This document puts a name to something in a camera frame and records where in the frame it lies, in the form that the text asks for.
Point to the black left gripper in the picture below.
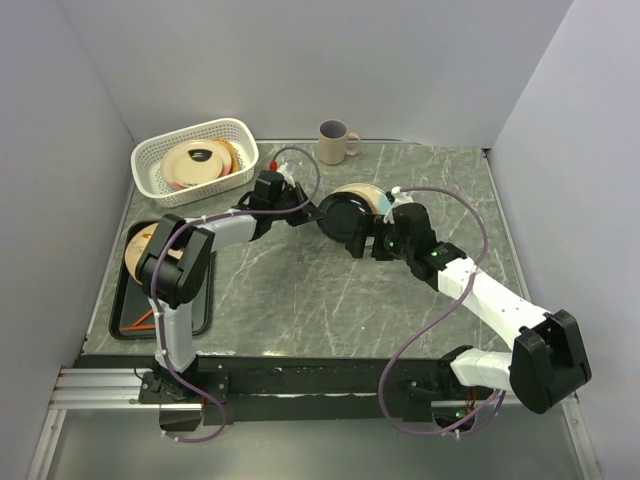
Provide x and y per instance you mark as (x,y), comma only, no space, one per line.
(310,213)

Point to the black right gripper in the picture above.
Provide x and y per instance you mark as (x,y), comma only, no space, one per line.
(357,245)

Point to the black lacquer plate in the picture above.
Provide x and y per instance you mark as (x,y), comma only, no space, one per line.
(341,214)

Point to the woven bamboo square tray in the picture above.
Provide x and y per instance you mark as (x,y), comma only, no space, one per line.
(235,166)

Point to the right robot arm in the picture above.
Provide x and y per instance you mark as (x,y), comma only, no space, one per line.
(515,330)

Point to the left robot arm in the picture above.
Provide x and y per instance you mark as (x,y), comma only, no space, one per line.
(177,258)

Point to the white perforated plastic bin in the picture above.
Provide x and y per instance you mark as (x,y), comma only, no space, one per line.
(147,157)

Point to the tan wooden printed plate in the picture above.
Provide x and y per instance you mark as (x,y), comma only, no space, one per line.
(366,191)

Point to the large cream and blue plate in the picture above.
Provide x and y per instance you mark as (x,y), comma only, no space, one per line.
(383,204)

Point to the beige ceramic mug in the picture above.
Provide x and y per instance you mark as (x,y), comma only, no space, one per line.
(336,142)

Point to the beige bird pattern plate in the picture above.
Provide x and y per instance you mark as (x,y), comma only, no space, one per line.
(135,248)

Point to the black rectangular tray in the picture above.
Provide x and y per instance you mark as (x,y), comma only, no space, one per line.
(130,304)

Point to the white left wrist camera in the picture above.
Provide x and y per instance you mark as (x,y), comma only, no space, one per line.
(288,168)

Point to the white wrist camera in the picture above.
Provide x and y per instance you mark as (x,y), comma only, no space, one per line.
(396,198)
(288,168)

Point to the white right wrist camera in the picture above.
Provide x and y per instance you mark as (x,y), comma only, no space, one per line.
(396,198)

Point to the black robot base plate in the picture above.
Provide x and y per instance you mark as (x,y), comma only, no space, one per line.
(249,389)

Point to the aluminium rail frame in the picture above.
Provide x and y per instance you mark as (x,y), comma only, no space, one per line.
(111,382)

